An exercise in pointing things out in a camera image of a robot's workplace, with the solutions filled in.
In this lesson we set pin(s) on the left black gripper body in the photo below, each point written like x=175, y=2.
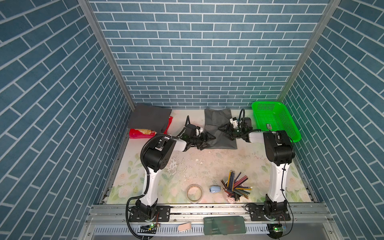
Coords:
x=197, y=141

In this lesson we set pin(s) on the black mounting plate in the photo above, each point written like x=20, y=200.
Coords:
x=260, y=213
x=150, y=214

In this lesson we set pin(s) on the right small circuit board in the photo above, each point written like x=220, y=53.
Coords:
x=275, y=231

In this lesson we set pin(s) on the small circuit board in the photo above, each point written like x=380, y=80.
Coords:
x=148, y=229
x=275, y=231

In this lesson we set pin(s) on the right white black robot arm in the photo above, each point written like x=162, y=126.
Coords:
x=280, y=153

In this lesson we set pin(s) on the pink eraser block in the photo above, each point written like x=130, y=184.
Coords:
x=184, y=227

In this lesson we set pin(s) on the left small circuit board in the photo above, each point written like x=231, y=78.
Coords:
x=148, y=229

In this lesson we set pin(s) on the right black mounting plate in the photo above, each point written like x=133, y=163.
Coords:
x=260, y=213

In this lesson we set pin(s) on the roll of clear tape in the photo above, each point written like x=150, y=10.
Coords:
x=194, y=193

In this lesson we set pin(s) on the green plastic basket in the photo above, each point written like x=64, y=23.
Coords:
x=277, y=115

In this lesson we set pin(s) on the folded red t shirt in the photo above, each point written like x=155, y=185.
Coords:
x=147, y=134

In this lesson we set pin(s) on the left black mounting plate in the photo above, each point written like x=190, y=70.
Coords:
x=150, y=214

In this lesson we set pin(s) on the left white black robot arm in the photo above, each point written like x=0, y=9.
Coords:
x=155, y=156

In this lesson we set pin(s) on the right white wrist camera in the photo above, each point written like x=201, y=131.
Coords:
x=234, y=122

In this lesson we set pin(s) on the bundle of coloured pencils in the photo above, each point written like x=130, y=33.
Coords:
x=234, y=187

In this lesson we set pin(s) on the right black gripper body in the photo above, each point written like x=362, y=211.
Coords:
x=234, y=133

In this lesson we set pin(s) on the folded dark grey t shirt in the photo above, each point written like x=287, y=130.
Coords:
x=149, y=118

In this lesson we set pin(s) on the small blue pencil sharpener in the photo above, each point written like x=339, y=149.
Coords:
x=215, y=189

